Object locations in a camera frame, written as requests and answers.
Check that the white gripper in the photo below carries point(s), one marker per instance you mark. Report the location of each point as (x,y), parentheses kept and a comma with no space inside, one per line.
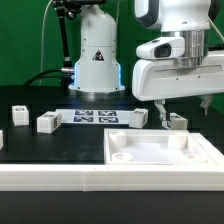
(162,79)

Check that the white square tabletop part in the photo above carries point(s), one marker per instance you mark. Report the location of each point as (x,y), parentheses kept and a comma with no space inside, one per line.
(159,147)

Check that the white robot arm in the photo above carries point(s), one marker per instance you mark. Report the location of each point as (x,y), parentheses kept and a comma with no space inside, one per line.
(176,64)

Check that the apriltag sheet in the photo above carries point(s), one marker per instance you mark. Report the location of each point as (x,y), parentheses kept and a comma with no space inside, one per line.
(79,116)

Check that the white obstacle fence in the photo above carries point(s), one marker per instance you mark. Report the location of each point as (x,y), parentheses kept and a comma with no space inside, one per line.
(111,177)

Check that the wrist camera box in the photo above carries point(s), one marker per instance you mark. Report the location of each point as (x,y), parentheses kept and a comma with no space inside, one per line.
(162,48)

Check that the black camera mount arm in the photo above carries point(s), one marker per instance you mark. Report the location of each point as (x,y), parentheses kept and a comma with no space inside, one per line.
(70,9)

